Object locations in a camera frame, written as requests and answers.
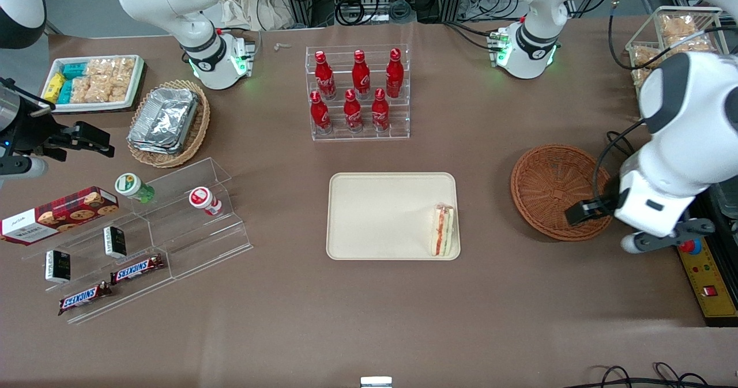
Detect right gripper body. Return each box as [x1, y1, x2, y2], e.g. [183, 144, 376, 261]
[0, 84, 36, 157]

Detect triangle sandwich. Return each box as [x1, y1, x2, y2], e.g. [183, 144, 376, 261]
[431, 204, 455, 257]

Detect white rectangular snack tray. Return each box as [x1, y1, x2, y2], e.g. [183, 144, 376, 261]
[40, 55, 145, 114]

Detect round brown wicker basket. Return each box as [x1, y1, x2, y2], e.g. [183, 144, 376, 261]
[511, 144, 615, 242]

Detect oval light wicker basket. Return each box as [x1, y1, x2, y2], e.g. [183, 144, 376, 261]
[127, 80, 211, 168]

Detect beige plastic tray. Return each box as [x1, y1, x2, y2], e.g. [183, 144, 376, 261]
[326, 172, 461, 261]

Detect clear bag of crackers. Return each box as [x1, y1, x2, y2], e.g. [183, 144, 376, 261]
[108, 74, 132, 103]
[69, 77, 111, 104]
[86, 58, 137, 80]

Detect yellow snack packet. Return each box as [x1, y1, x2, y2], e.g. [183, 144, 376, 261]
[43, 72, 66, 104]

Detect red tartan cookie box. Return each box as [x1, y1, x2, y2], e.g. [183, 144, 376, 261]
[0, 186, 120, 246]

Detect green capped small bottle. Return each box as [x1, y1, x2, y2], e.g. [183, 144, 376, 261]
[114, 173, 156, 204]

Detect stacked aluminium foil containers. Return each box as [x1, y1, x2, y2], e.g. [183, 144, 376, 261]
[127, 87, 200, 156]

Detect yellow black emergency stop box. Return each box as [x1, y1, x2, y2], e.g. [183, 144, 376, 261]
[675, 192, 738, 327]

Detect small black white box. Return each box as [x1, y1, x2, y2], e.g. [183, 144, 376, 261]
[45, 250, 72, 284]
[103, 225, 128, 259]

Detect red capped small bottle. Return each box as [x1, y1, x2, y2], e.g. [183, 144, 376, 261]
[189, 187, 224, 218]

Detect Snickers chocolate bar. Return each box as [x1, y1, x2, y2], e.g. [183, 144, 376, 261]
[58, 281, 114, 317]
[110, 254, 165, 285]

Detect clear acrylic stepped display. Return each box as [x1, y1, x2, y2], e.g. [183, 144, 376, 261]
[22, 157, 254, 326]

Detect crumpled beige cloth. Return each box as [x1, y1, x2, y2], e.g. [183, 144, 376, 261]
[218, 0, 295, 32]

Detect red cola bottle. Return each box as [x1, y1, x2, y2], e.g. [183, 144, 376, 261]
[314, 51, 337, 101]
[344, 89, 364, 134]
[352, 50, 372, 100]
[385, 48, 404, 99]
[371, 88, 391, 133]
[310, 91, 333, 135]

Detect clear acrylic bottle rack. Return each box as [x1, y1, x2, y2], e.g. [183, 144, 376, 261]
[306, 44, 411, 142]

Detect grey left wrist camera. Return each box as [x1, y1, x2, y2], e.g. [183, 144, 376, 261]
[621, 218, 716, 254]

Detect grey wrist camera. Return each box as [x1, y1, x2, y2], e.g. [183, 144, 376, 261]
[0, 156, 50, 188]
[621, 218, 716, 254]

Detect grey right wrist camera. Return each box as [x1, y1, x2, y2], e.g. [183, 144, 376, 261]
[0, 156, 50, 188]

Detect black looped table cable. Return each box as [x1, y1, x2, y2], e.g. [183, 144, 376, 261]
[604, 130, 635, 159]

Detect black cables at table edge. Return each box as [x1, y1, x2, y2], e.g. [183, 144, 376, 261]
[577, 363, 711, 388]

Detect white wire rack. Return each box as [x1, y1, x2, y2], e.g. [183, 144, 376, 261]
[626, 6, 724, 89]

